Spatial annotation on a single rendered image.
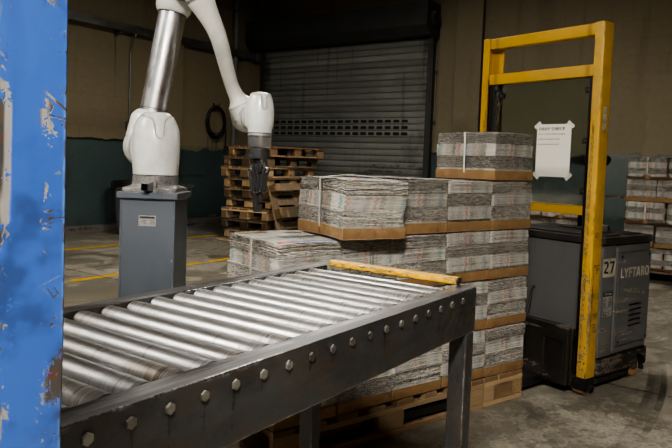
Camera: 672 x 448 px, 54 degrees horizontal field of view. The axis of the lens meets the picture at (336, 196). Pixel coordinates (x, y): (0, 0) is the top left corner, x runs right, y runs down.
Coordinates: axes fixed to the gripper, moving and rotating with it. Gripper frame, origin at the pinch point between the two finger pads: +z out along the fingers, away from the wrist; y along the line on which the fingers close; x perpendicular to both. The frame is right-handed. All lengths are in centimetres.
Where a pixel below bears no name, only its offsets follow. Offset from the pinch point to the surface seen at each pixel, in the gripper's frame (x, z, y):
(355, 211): -27.9, 1.8, -24.3
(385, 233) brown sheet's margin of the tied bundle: -41, 10, -27
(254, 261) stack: 1.5, 22.1, -1.5
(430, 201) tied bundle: -74, -1, -18
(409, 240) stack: -62, 15, -18
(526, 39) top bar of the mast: -169, -86, 9
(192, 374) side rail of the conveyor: 84, 16, -125
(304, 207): -26.6, 2.8, 7.3
